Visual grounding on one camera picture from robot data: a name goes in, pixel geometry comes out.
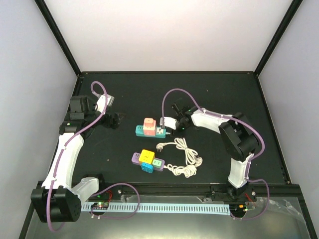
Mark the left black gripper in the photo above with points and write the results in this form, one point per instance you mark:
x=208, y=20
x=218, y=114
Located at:
x=115, y=123

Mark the teal power strip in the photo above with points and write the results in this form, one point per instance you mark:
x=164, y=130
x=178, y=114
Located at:
x=160, y=133

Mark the small pink charger plug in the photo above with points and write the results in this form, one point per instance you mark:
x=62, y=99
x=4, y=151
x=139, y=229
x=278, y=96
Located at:
x=148, y=121

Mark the pink cube socket adapter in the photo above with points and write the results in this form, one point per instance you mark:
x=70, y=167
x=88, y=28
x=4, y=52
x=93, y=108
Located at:
x=150, y=130

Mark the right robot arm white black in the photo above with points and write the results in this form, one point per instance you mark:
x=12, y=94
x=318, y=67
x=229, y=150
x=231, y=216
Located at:
x=239, y=141

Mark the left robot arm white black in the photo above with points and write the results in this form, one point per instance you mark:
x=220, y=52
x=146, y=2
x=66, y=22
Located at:
x=56, y=200

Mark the green plug adapter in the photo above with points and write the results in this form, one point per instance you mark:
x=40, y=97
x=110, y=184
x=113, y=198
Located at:
x=157, y=163

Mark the yellow cube socket adapter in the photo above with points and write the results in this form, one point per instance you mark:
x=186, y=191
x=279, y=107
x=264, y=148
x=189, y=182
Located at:
x=146, y=156

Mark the blue cube socket adapter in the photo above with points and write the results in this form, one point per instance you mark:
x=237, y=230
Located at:
x=147, y=167

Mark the purple power strip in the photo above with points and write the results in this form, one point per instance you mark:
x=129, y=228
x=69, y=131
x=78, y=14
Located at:
x=135, y=160

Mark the left circuit board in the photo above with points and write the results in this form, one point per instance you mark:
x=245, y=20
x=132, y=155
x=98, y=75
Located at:
x=100, y=206

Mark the circuit board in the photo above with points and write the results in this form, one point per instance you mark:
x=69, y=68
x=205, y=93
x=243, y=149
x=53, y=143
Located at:
x=242, y=207
x=100, y=206

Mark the right circuit board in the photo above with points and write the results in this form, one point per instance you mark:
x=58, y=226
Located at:
x=242, y=207

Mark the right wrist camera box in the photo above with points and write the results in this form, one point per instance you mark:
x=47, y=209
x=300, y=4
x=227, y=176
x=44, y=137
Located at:
x=168, y=122

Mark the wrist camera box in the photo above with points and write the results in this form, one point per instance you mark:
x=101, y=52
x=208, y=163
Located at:
x=168, y=122
x=104, y=101

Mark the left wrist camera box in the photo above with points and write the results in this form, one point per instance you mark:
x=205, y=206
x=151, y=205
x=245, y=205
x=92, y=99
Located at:
x=104, y=101

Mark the black front rail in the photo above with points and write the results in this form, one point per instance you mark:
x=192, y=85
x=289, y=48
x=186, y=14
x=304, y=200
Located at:
x=218, y=192

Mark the light blue slotted cable duct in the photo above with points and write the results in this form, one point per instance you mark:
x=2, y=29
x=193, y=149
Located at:
x=168, y=208

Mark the left black frame post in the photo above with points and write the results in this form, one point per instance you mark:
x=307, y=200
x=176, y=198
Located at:
x=42, y=6

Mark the black frame post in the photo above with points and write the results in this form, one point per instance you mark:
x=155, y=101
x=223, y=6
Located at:
x=286, y=20
x=42, y=6

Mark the right black frame post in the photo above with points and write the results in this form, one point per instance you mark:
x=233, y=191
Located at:
x=286, y=20

